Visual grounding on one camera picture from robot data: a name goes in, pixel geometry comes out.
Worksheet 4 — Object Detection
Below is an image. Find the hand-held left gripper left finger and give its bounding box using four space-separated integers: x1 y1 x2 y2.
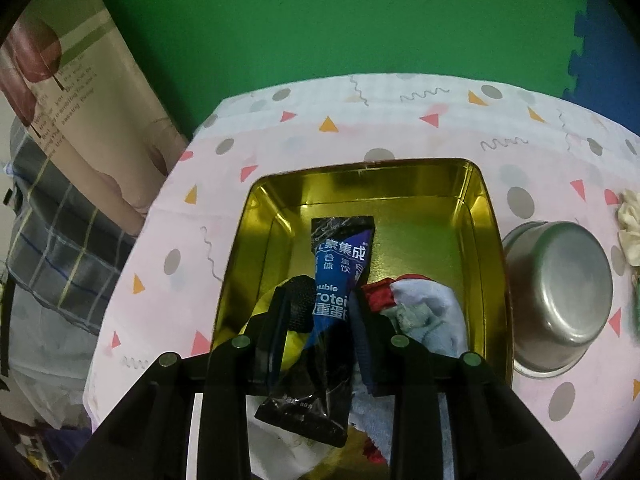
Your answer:
62 285 311 480

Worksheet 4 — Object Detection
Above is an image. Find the blue foam mat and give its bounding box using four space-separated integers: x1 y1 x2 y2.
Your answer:
560 0 640 136

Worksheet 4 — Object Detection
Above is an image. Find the red white blue cloth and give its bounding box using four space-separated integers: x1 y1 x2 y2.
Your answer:
350 280 473 466

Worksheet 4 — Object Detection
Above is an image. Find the green foam mat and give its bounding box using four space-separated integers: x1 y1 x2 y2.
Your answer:
82 0 596 136

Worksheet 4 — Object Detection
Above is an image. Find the steel bowl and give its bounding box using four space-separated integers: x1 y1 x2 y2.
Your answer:
501 221 614 380

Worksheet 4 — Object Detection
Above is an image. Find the gold tin box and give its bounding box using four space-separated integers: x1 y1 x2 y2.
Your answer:
210 157 515 480

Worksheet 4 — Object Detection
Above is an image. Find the printed poster board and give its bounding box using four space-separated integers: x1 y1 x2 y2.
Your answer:
0 0 193 238

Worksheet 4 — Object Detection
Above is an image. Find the pale plastic cover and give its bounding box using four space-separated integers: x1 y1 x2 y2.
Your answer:
10 280 101 431

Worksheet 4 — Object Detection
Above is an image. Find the blue plaid cloth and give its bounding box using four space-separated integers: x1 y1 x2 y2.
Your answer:
7 120 146 336

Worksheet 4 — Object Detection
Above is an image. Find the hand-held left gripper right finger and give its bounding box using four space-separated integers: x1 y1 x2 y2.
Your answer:
350 287 583 480

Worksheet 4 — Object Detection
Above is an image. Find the teal cloth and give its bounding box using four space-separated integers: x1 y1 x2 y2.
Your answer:
395 302 436 336

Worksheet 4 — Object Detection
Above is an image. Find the cream cloth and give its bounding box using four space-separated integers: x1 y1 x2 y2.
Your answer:
617 189 640 263

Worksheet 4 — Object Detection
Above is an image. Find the dark blue snack packet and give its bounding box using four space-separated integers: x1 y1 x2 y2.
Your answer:
254 215 377 448

